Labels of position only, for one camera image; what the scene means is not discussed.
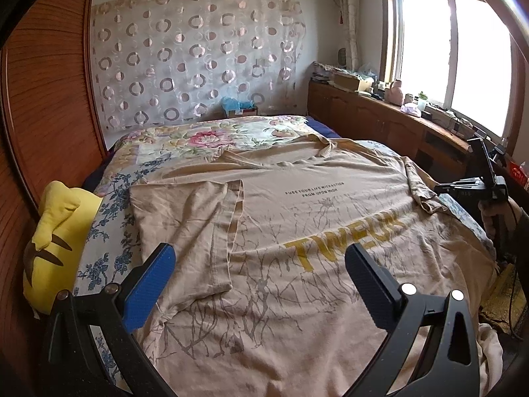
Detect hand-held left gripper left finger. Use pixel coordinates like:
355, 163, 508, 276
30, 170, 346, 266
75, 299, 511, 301
41, 243, 178, 397

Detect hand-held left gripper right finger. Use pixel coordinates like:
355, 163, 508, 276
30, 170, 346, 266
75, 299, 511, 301
345, 243, 482, 397

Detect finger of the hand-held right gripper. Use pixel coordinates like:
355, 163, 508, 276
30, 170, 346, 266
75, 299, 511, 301
434, 178, 481, 194

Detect beige printed t-shirt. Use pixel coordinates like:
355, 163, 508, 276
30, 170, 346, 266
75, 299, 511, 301
129, 134, 503, 397

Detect person's right hand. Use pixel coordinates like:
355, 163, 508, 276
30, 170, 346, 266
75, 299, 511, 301
480, 199, 520, 241

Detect red packet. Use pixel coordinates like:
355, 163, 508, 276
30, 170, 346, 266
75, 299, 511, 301
508, 161, 529, 187

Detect blue floral bedspread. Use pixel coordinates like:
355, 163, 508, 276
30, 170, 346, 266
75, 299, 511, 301
76, 138, 497, 397

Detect yellow plush pillow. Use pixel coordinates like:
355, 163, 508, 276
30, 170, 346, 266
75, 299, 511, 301
22, 181, 104, 319

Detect wooden cabinet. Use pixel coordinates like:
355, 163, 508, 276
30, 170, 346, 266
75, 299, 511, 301
308, 80, 472, 174

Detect pink jug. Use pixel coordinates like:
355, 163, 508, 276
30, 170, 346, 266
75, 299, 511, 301
384, 79, 406, 106

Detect window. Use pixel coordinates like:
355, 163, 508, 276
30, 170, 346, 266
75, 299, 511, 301
380, 0, 522, 145

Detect golden patterned mat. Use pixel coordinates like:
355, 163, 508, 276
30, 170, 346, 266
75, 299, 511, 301
479, 265, 518, 333

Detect dark blue cloth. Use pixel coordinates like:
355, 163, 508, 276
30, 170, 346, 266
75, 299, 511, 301
305, 116, 342, 139

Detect flat cardboard box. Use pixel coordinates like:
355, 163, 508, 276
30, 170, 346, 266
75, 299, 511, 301
333, 72, 373, 92

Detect pink floral quilt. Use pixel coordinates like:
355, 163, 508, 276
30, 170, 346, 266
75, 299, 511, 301
93, 115, 331, 199

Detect stack of papers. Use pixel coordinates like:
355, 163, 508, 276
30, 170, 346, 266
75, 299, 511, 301
312, 61, 336, 85

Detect wooden wardrobe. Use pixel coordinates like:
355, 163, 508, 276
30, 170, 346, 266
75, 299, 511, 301
0, 0, 109, 381

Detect patterned window curtain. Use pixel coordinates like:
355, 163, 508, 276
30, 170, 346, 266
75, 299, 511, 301
334, 0, 361, 67

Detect sheer circle-patterned curtain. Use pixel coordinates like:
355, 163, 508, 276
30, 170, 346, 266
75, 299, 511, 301
91, 0, 308, 131

